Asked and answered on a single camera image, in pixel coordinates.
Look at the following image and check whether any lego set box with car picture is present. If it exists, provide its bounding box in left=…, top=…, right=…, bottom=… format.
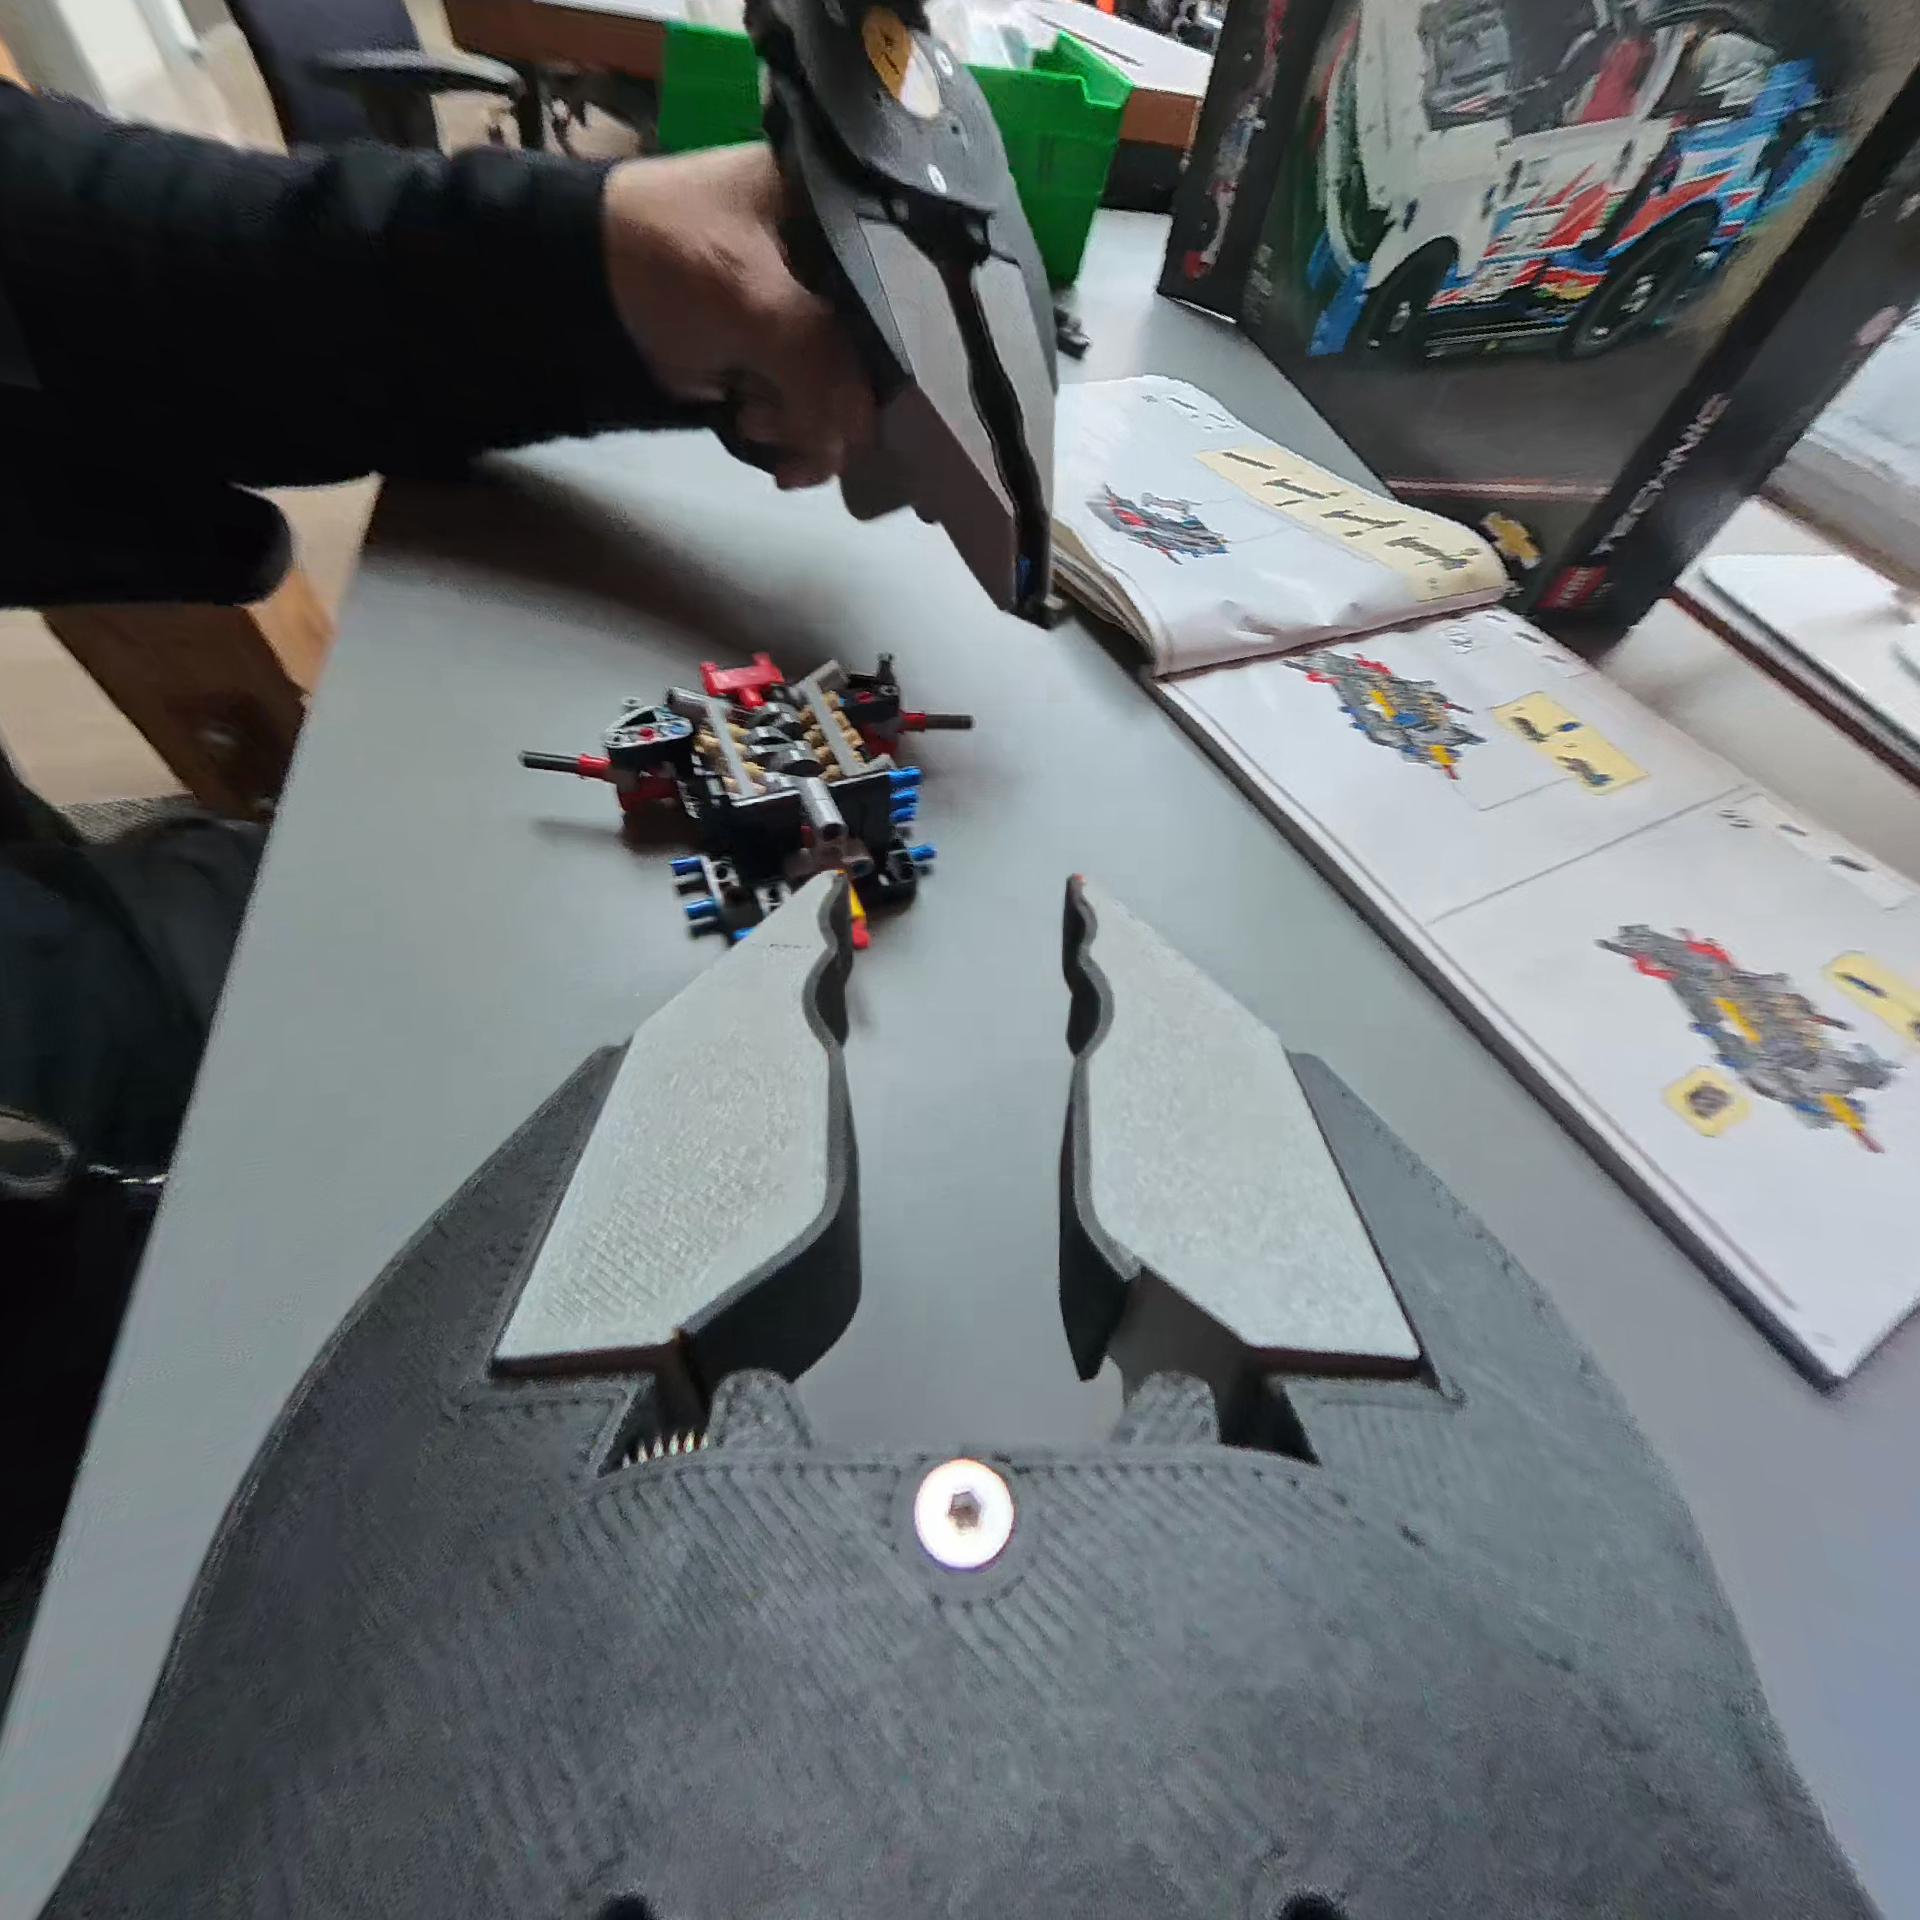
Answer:
left=1159, top=0, right=1920, bottom=654

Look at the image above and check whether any person's dark trouser leg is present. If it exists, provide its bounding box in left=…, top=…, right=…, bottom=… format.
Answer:
left=0, top=749, right=269, bottom=1666

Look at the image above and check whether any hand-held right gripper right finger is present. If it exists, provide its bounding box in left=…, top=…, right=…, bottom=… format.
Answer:
left=1058, top=876, right=1424, bottom=1384

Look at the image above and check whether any person's left hand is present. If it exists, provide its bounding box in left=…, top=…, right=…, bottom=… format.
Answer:
left=599, top=141, right=889, bottom=493

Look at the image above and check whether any person's left forearm black sleeve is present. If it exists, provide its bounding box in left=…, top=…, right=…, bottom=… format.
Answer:
left=0, top=83, right=680, bottom=607

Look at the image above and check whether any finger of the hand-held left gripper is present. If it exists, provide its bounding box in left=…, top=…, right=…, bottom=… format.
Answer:
left=838, top=224, right=1037, bottom=614
left=978, top=270, right=1065, bottom=627

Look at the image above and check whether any green plastic bin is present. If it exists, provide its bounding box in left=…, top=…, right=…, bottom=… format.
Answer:
left=655, top=21, right=1135, bottom=290

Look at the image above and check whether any white flat tray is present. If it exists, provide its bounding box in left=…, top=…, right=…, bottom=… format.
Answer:
left=1695, top=550, right=1920, bottom=759

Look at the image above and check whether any partly built lego car chassis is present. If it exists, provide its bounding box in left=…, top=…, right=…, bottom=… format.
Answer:
left=518, top=652, right=974, bottom=950

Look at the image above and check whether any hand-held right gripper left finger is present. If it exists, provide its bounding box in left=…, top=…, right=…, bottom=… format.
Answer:
left=492, top=872, right=869, bottom=1390

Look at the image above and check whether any black office chair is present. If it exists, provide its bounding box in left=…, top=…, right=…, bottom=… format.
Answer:
left=224, top=0, right=529, bottom=152

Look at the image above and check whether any open lego instruction booklet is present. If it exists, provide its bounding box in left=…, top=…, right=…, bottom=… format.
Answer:
left=1046, top=375, right=1920, bottom=1390

